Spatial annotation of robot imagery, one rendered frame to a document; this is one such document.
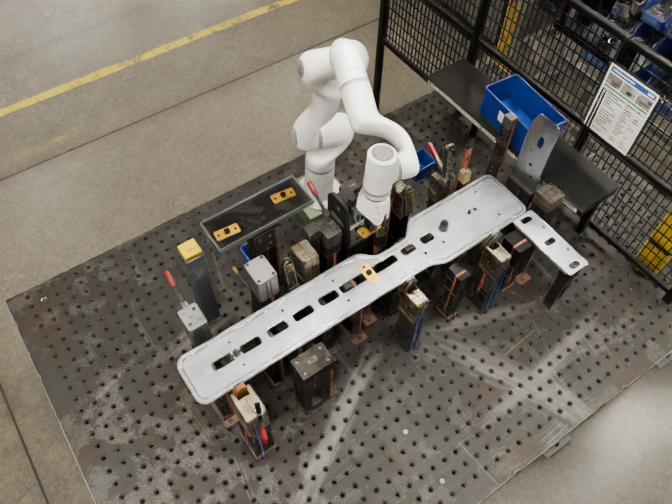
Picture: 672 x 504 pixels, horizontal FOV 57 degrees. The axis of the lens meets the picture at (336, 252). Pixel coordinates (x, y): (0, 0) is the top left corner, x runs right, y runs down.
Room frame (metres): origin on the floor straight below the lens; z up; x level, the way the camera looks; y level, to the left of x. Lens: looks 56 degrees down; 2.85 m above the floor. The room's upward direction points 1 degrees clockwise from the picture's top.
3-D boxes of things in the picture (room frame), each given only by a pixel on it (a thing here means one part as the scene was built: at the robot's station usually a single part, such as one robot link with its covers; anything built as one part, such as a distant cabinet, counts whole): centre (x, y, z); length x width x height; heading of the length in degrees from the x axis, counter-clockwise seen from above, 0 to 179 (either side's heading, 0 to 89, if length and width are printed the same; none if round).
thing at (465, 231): (1.13, -0.10, 1.00); 1.38 x 0.22 x 0.02; 126
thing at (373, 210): (1.17, -0.11, 1.37); 0.10 x 0.07 x 0.11; 43
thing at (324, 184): (1.67, 0.08, 0.88); 0.19 x 0.19 x 0.18
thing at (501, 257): (1.22, -0.57, 0.87); 0.12 x 0.09 x 0.35; 36
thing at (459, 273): (1.17, -0.44, 0.84); 0.11 x 0.08 x 0.29; 36
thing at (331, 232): (1.29, 0.03, 0.89); 0.13 x 0.11 x 0.38; 36
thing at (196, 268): (1.12, 0.48, 0.92); 0.08 x 0.08 x 0.44; 36
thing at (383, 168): (1.17, -0.12, 1.52); 0.09 x 0.08 x 0.13; 109
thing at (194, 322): (0.93, 0.46, 0.88); 0.11 x 0.10 x 0.36; 36
